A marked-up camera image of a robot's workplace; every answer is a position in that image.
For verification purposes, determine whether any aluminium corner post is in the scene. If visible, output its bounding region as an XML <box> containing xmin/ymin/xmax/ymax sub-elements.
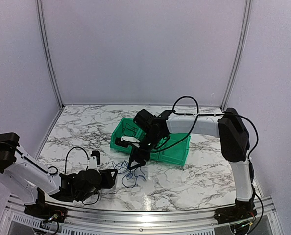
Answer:
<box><xmin>36</xmin><ymin>0</ymin><xmax>64</xmax><ymax>109</ymax></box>
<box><xmin>220</xmin><ymin>0</ymin><xmax>253</xmax><ymax>110</ymax></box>

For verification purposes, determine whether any left aluminium corner post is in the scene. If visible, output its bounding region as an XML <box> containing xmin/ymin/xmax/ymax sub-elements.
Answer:
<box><xmin>36</xmin><ymin>0</ymin><xmax>64</xmax><ymax>109</ymax></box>

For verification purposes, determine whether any thin black cable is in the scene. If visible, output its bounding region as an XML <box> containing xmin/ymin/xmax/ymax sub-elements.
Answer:
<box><xmin>152</xmin><ymin>137</ymin><xmax>172</xmax><ymax>154</ymax></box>
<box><xmin>122</xmin><ymin>123</ymin><xmax>139</xmax><ymax>138</ymax></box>

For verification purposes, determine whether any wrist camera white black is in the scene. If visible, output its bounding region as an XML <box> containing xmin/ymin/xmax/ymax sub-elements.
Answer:
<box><xmin>115</xmin><ymin>136</ymin><xmax>140</xmax><ymax>148</ymax></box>
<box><xmin>87</xmin><ymin>150</ymin><xmax>101</xmax><ymax>171</ymax></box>

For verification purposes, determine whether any green three-compartment plastic bin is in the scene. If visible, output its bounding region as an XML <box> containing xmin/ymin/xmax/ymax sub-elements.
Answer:
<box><xmin>110</xmin><ymin>117</ymin><xmax>191</xmax><ymax>166</ymax></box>

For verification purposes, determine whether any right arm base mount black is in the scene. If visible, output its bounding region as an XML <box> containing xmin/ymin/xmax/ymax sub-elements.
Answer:
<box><xmin>213</xmin><ymin>205</ymin><xmax>257</xmax><ymax>224</ymax></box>

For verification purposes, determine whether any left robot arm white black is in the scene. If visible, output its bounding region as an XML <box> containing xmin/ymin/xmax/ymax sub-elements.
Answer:
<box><xmin>0</xmin><ymin>132</ymin><xmax>118</xmax><ymax>218</ymax></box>

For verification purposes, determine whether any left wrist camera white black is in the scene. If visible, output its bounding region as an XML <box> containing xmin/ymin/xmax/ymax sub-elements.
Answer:
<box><xmin>87</xmin><ymin>150</ymin><xmax>101</xmax><ymax>171</ymax></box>

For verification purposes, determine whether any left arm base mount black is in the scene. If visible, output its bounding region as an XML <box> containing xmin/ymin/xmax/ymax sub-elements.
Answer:
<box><xmin>24</xmin><ymin>204</ymin><xmax>68</xmax><ymax>223</ymax></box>

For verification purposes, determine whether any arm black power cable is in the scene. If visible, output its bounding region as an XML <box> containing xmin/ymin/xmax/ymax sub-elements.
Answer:
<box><xmin>155</xmin><ymin>95</ymin><xmax>259</xmax><ymax>157</ymax></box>
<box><xmin>47</xmin><ymin>146</ymin><xmax>101</xmax><ymax>206</ymax></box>

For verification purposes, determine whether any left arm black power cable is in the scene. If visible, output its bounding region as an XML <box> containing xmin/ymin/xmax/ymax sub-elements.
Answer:
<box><xmin>47</xmin><ymin>146</ymin><xmax>101</xmax><ymax>206</ymax></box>

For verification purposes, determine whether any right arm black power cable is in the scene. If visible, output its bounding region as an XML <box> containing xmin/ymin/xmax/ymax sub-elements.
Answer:
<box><xmin>155</xmin><ymin>95</ymin><xmax>259</xmax><ymax>157</ymax></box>

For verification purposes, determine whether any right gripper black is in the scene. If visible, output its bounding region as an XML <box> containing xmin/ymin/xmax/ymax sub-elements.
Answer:
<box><xmin>127</xmin><ymin>131</ymin><xmax>164</xmax><ymax>170</ymax></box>

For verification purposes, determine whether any aluminium front frame rail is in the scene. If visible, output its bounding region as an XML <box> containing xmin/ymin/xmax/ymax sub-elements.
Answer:
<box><xmin>0</xmin><ymin>195</ymin><xmax>283</xmax><ymax>235</ymax></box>

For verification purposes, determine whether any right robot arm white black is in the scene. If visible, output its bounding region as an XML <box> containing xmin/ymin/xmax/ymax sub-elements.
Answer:
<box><xmin>120</xmin><ymin>108</ymin><xmax>255</xmax><ymax>219</ymax></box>

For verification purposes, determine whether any right aluminium corner post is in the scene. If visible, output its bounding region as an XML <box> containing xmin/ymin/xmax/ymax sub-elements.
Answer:
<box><xmin>220</xmin><ymin>0</ymin><xmax>253</xmax><ymax>110</ymax></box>

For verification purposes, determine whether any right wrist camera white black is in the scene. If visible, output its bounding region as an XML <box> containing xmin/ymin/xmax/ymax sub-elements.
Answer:
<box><xmin>115</xmin><ymin>136</ymin><xmax>140</xmax><ymax>148</ymax></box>

